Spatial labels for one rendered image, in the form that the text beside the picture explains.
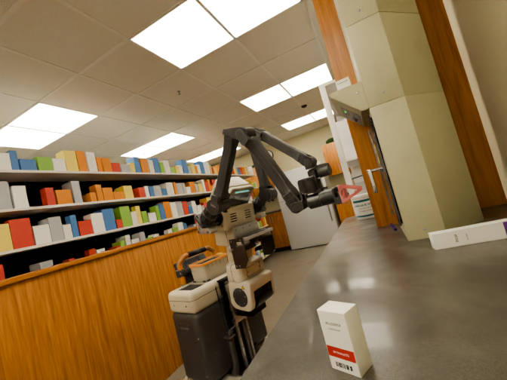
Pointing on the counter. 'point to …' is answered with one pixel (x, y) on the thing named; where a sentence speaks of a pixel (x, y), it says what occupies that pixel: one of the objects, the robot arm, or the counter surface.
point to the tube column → (347, 10)
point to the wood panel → (338, 53)
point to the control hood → (351, 101)
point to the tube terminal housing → (413, 124)
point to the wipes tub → (363, 206)
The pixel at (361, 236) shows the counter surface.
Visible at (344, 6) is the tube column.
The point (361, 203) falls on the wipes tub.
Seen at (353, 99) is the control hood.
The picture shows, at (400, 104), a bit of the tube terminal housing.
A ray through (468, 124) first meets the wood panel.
